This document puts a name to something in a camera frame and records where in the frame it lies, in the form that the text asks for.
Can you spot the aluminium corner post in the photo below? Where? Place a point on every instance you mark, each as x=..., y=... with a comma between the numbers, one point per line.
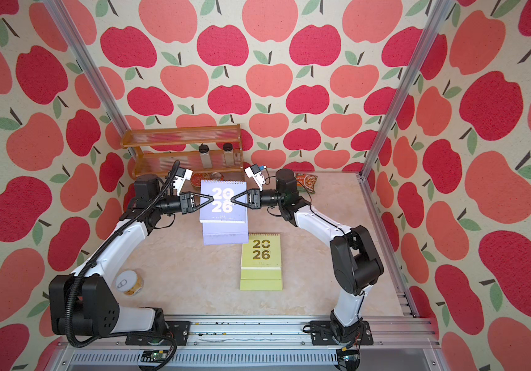
x=411, y=73
x=70, y=32

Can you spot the left glass spice jar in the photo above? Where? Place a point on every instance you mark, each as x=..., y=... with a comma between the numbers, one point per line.
x=205, y=156

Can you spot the right aluminium corner post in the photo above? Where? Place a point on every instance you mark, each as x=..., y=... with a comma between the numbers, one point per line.
x=411, y=73

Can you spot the aluminium front rail frame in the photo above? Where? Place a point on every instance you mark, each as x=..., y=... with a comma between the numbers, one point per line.
x=287, y=343

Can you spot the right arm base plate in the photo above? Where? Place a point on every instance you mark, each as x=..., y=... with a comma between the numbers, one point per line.
x=332, y=333

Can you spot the wooden spice rack shelf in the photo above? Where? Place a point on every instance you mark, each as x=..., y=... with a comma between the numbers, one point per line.
x=156, y=150

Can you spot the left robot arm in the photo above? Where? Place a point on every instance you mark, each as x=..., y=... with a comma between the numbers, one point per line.
x=83, y=307

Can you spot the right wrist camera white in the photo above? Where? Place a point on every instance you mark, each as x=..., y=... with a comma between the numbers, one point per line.
x=255, y=172

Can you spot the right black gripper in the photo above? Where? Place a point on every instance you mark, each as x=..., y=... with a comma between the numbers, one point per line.
x=254, y=199

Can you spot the purple 2026 calendar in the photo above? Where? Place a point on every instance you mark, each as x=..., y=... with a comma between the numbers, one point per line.
x=223, y=221

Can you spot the left aluminium corner post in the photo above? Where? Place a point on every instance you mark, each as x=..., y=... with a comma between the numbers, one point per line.
x=70, y=32

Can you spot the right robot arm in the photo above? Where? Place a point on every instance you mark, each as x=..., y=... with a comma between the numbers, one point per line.
x=356, y=262

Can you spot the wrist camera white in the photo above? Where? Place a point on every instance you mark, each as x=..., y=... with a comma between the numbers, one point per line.
x=181, y=175
x=255, y=172

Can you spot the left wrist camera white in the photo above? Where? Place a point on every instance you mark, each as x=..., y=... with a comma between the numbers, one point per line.
x=181, y=175

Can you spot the red soda can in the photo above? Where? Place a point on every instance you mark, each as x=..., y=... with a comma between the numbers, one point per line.
x=217, y=176

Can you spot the right glass spice jar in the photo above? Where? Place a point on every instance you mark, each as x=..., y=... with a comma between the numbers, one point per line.
x=228, y=149

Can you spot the green 2026 calendar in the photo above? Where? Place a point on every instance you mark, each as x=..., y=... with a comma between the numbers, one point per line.
x=261, y=266

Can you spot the flat red tin can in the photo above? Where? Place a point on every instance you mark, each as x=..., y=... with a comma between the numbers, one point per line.
x=198, y=178

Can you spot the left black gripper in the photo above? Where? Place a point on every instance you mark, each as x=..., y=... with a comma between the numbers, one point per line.
x=188, y=207

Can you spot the green orange snack packet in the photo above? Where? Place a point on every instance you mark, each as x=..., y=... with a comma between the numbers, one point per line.
x=306, y=182

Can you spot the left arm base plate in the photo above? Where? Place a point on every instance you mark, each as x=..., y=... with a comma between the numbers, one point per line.
x=177, y=331

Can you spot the glass spice jar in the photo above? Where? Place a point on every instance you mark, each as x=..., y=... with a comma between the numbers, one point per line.
x=228, y=149
x=205, y=156

